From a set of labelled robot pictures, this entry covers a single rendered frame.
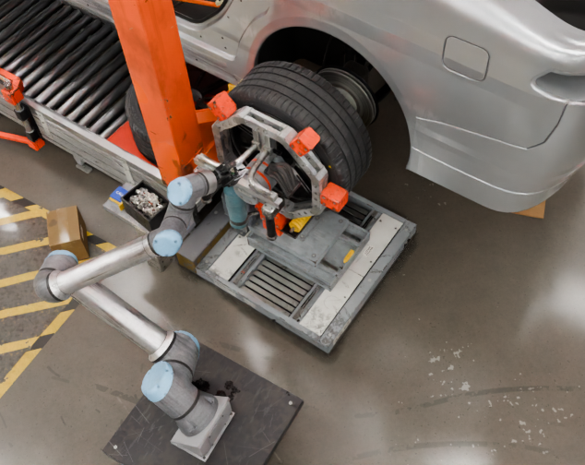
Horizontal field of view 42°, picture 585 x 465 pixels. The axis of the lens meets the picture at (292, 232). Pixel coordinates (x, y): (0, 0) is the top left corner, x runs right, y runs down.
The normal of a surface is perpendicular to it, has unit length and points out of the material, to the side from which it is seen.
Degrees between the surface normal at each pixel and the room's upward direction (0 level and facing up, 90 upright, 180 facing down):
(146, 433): 0
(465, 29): 80
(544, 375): 0
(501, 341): 0
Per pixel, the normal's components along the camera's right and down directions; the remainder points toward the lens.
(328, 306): -0.04, -0.56
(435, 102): -0.57, 0.70
